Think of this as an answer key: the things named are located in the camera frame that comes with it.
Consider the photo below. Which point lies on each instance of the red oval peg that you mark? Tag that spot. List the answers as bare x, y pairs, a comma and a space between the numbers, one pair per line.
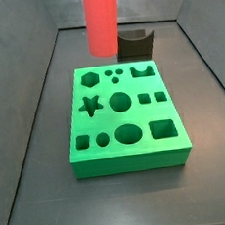
101, 21

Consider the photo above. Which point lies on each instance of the black curved holder block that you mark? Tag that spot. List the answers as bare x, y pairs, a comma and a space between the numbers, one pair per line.
135, 45

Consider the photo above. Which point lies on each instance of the green shape sorter block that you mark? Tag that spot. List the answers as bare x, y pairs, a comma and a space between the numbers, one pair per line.
123, 120

